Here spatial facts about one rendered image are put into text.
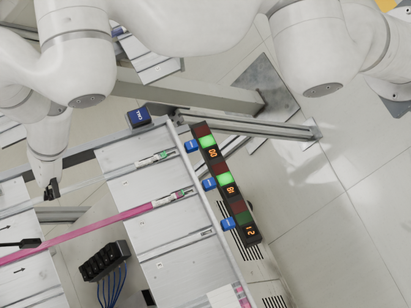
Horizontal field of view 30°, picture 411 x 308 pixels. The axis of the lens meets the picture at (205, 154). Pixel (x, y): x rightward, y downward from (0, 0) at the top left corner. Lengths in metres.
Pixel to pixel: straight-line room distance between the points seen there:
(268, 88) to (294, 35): 1.39
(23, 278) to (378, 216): 1.11
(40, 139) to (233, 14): 0.53
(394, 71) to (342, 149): 0.99
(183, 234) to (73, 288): 0.61
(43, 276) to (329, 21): 0.91
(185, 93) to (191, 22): 1.17
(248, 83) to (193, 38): 1.53
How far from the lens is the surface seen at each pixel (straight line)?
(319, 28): 1.21
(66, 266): 2.34
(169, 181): 1.85
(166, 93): 2.24
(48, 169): 1.61
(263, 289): 2.37
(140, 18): 1.12
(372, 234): 2.39
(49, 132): 1.49
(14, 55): 1.10
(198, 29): 1.13
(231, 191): 1.85
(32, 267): 1.79
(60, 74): 1.05
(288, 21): 1.23
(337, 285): 2.46
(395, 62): 1.45
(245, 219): 1.83
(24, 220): 1.83
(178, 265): 1.77
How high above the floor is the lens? 2.12
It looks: 50 degrees down
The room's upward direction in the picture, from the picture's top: 86 degrees counter-clockwise
